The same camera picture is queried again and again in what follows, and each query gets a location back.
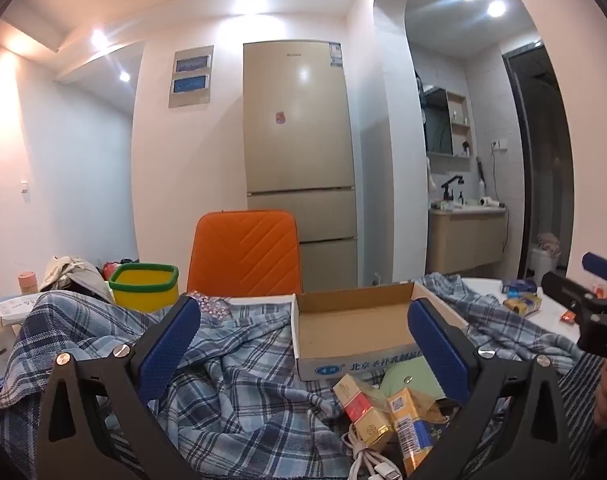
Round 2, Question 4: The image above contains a blue plaid cloth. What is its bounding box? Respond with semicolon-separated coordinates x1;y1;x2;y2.
0;272;600;480

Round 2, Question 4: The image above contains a yellow bin green rim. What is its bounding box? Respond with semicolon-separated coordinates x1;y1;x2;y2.
108;262;180;310

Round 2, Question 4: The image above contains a red and gold cigarette pack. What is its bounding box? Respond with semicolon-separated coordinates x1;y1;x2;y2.
332;374;379;424

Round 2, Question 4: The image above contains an orange padded chair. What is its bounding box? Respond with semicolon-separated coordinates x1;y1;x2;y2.
186;210;304;297

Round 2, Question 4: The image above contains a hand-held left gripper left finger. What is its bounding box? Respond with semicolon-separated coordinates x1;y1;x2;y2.
36;295;203;480

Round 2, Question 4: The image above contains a beige refrigerator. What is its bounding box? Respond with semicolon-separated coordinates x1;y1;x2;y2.
242;40;359;294

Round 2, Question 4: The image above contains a white bin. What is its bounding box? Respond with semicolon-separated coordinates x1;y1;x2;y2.
528;232;562;287

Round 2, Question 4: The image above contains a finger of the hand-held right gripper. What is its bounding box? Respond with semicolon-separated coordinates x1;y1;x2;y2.
541;271;607;315
582;252;607;284

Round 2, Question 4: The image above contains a black faucet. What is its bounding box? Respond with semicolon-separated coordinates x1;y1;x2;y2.
440;175;465;204

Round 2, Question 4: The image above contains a dark blue cigarette pack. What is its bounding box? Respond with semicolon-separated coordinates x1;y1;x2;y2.
500;280;539;296

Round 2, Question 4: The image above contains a grey wall panel blue window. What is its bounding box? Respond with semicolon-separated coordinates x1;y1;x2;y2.
168;74;212;110
174;46;215;77

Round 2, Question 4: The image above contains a beige cloth bag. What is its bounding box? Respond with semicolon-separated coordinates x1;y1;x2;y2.
38;255;115;302

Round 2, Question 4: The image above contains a white paper box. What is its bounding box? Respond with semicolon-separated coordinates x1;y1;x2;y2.
0;294;49;326

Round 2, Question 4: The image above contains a green pouch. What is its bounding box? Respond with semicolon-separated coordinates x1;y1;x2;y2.
378;362;447;404

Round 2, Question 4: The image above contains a yellow and blue cigarette pack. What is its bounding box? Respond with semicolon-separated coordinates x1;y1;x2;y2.
387;387;437;479

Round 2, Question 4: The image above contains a bathroom mirror cabinet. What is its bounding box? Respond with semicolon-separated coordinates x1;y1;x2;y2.
422;87;472;160

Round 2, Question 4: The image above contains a white usb cable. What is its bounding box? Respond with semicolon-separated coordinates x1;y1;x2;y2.
343;424;405;480

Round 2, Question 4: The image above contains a green hanging cloth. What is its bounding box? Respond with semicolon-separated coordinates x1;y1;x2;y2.
415;72;426;127

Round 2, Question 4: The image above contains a rhinestone sticker sheet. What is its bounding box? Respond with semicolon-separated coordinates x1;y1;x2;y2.
186;290;233;319

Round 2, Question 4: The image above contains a beige vanity cabinet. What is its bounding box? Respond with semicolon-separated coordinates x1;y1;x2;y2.
427;205;509;277

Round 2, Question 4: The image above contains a cardboard box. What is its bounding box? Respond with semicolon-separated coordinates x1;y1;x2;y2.
291;281;470;382

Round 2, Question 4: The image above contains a gold blue-banded cigarette pack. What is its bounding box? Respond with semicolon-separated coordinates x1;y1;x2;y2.
503;294;543;317

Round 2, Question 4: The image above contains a dark door frame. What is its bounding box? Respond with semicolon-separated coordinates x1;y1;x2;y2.
502;41;575;282

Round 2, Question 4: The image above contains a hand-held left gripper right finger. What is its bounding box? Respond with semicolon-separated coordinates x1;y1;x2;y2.
407;298;570;480

